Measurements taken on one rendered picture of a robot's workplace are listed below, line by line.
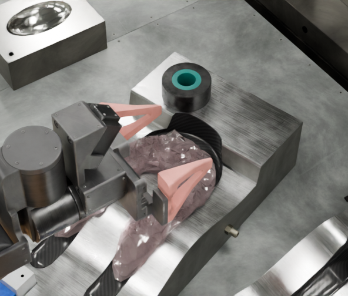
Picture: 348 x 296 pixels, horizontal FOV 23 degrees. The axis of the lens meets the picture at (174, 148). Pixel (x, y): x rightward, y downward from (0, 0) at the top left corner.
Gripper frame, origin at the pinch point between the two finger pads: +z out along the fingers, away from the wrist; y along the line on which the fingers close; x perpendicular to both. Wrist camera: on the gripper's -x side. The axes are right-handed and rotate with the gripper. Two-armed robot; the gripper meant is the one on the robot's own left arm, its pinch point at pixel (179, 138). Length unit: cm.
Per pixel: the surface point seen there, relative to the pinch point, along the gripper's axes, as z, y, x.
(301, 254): 16.3, -7.5, 27.8
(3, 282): -19.0, 14.8, 32.4
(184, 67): 22.6, 29.5, 24.9
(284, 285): 12.1, -9.0, 30.1
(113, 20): 28, 60, 39
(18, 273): -16.7, 14.6, 31.9
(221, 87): 27.1, 25.0, 28.3
